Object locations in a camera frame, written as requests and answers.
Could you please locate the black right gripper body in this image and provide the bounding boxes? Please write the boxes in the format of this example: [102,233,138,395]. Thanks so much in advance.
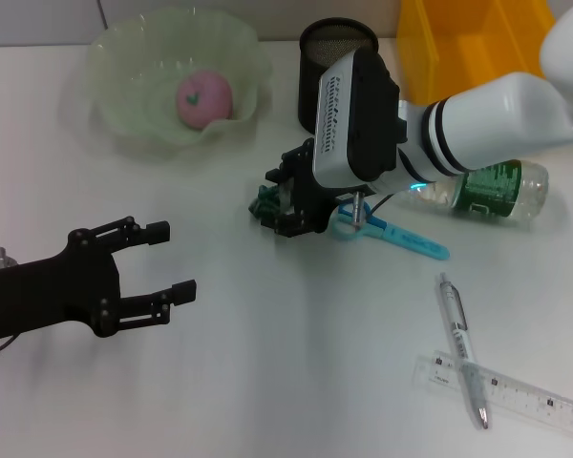
[281,137,345,235]

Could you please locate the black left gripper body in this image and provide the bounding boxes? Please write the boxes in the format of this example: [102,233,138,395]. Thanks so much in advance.
[0,228,122,339]

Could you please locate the green plastic wrapper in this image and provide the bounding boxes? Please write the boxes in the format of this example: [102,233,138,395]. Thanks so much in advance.
[247,183,292,225]

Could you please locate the pink toy peach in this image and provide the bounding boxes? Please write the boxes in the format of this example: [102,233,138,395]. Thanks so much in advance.
[175,69,234,130]

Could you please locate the clear green-label water bottle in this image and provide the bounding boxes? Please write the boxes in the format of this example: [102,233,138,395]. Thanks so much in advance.
[395,159,550,224]

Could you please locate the blue scissors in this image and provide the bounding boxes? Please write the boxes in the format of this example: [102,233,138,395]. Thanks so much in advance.
[328,202,452,262]

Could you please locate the black mesh pen cup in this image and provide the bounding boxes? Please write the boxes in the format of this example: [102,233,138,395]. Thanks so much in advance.
[298,17,379,135]

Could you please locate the translucent green fruit plate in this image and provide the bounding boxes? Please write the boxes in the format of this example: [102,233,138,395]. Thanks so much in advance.
[64,7,274,158]

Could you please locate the clear silver ballpoint pen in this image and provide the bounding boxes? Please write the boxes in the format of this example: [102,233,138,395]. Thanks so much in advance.
[434,272,491,430]

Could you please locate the clear plastic ruler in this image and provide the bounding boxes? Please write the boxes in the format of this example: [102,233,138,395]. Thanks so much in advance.
[414,350,573,440]

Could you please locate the yellow plastic bin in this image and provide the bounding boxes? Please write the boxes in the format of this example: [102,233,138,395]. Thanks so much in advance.
[394,0,558,106]

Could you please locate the right gripper cable with connector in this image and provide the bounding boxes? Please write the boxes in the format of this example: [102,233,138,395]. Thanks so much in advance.
[350,189,402,231]

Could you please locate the gripper cable with connector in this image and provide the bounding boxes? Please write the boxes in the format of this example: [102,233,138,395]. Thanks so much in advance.
[0,245,20,359]
[350,189,402,231]

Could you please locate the left gripper cable with connector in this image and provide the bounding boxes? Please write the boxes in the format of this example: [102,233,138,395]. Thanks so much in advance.
[0,245,20,359]

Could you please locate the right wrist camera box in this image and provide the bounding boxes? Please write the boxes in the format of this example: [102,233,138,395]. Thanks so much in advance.
[312,47,402,190]

